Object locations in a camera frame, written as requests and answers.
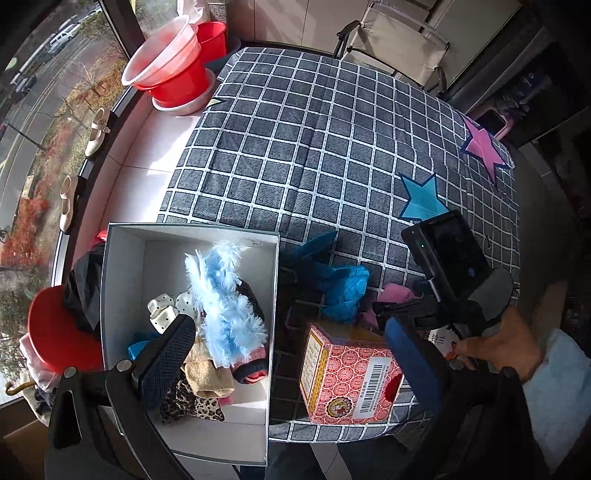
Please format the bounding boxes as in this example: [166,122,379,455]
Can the person's right hand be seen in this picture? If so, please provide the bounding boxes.
[450,304,544,383]

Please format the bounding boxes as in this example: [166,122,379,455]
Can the pink cloth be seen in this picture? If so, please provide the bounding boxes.
[368,282,419,331]

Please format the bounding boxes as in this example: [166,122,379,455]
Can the person's right forearm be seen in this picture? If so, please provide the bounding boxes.
[524,281,591,472]

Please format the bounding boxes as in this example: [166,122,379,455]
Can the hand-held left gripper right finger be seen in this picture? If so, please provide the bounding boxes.
[385,316,546,480]

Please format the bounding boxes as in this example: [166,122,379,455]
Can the blue plastic shoe cover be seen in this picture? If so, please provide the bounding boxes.
[293,230,371,325]
[128,329,161,361]

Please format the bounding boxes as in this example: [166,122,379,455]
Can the red plastic basin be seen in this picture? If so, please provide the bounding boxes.
[147,44,217,108]
[196,21,228,63]

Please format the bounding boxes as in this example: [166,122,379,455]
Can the black cloth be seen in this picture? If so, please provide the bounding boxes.
[62,244,108,343]

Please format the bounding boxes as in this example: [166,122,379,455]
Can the beige knit sock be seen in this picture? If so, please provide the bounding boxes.
[182,334,236,400]

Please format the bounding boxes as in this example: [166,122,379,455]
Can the white paper tag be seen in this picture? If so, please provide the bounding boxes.
[427,325,457,357]

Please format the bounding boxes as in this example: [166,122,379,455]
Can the red plastic tub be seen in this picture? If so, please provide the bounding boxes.
[27,285,105,374]

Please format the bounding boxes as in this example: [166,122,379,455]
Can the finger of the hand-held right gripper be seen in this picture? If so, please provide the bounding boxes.
[373,297,438,331]

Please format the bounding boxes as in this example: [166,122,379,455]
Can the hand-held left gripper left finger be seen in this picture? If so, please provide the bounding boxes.
[44,314,198,480]

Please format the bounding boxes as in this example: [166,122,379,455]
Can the grey checked star bedsheet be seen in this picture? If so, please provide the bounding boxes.
[156,46,523,445]

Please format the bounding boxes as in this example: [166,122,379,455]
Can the red patterned carton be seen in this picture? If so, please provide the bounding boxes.
[298,320,405,425]

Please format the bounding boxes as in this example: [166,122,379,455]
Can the white polka dot cloth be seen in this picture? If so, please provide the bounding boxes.
[147,290,204,336]

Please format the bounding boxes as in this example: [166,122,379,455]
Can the clear plastic basin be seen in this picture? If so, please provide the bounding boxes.
[122,15,204,91]

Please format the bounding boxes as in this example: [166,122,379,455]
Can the white car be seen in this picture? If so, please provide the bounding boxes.
[48,23,82,54]

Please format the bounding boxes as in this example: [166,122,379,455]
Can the leopard print cloth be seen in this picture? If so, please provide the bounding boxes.
[159,377,227,426]

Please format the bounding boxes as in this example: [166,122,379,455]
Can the brown cardboard box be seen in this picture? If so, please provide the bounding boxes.
[0,414,52,480]

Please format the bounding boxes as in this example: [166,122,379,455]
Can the beige folding chair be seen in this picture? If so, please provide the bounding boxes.
[333,0,450,94]

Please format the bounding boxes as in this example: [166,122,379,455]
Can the fluffy light blue sock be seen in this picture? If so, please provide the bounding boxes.
[184,240,269,370]

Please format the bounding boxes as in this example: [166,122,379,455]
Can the white shoe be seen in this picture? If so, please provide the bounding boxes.
[84,108,116,160]
[58,175,81,234]

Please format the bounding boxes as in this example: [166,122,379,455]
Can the pink plastic stool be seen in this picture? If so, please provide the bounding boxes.
[475,108,519,140]

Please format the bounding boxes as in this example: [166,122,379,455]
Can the pink knit sock dark cuff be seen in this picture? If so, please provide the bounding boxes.
[230,281,271,387]

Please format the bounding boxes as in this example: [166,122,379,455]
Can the white cardboard box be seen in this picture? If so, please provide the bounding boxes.
[100,222,282,466]

